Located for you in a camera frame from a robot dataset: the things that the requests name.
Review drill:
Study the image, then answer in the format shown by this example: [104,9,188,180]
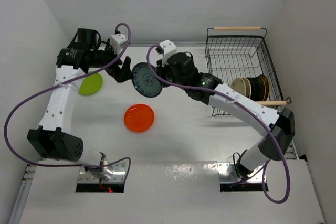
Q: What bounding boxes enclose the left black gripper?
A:
[88,40,133,82]

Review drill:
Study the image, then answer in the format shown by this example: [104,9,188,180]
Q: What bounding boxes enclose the blue patterned plate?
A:
[132,62,163,98]

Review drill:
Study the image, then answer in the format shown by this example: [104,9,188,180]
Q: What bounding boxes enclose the green plate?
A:
[78,73,103,96]

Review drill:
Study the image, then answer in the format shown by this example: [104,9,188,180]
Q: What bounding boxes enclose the orange plate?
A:
[123,104,155,133]

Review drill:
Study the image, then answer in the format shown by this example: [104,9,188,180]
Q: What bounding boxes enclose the cream plate with flowers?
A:
[230,78,246,96]

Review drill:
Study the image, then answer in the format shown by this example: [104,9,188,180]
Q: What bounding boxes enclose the cream plate with black patch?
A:
[242,78,251,98]

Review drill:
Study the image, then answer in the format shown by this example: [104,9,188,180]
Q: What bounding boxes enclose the yellow patterned plate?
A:
[258,74,271,101]

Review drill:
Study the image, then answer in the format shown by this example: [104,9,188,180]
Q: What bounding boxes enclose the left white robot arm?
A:
[27,28,127,182]

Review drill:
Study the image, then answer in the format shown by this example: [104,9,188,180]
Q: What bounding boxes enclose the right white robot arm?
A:
[150,52,295,179]

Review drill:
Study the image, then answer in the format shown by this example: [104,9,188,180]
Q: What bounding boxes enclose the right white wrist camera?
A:
[156,40,177,66]

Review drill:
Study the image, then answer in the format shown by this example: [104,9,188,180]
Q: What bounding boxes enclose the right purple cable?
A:
[146,45,291,204]

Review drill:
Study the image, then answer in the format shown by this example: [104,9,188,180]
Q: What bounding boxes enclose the purple cable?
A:
[146,45,291,204]
[3,23,132,180]

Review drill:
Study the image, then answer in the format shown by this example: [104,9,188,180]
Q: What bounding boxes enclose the black wire dish rack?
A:
[205,27,291,111]

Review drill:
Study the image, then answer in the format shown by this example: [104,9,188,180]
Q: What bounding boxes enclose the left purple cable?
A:
[3,23,132,180]

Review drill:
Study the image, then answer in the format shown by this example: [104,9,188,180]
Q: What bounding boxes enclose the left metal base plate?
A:
[78,162,128,184]

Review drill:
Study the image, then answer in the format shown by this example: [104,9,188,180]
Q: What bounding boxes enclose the metal base plate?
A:
[217,162,264,184]
[78,162,128,184]

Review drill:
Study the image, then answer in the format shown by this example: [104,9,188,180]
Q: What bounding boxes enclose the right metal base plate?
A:
[217,162,264,184]

